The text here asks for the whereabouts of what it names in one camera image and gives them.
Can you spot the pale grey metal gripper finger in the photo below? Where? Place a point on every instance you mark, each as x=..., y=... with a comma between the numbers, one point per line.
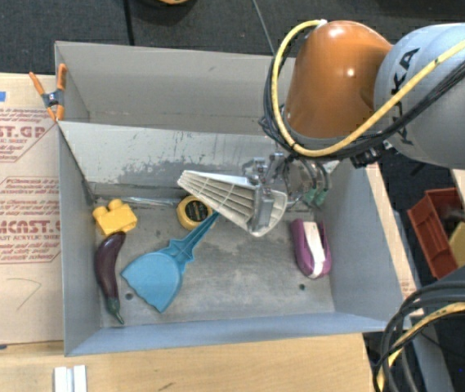
x=264, y=208

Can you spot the white slotted plastic piece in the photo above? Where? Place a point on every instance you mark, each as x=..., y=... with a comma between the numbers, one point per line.
x=224, y=196

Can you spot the grey metal bin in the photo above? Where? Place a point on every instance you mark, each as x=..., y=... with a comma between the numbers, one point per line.
x=236, y=268

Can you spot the blue plastic spatula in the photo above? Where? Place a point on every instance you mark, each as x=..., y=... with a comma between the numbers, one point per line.
x=154, y=274

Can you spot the yellow toy brick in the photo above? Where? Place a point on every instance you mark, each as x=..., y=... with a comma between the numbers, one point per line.
x=114, y=218

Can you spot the purple toy eggplant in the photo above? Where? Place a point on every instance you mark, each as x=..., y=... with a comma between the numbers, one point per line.
x=107, y=265

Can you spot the brown cardboard board red print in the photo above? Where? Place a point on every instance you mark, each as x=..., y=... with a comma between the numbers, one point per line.
x=19, y=284

